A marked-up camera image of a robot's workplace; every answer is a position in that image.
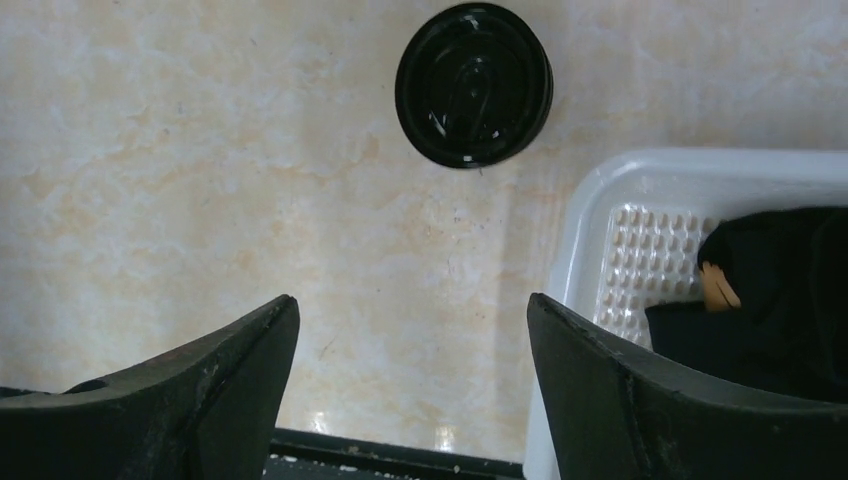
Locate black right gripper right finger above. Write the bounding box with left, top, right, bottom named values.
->
left=527, top=293, right=847, bottom=479

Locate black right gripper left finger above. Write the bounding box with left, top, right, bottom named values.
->
left=1, top=295, right=300, bottom=479

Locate black plastic cup lid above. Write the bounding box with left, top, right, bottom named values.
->
left=395, top=2, right=555, bottom=169

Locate black cloth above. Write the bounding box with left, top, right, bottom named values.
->
left=646, top=206, right=847, bottom=403

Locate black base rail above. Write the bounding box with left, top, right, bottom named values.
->
left=262, top=428, right=524, bottom=480

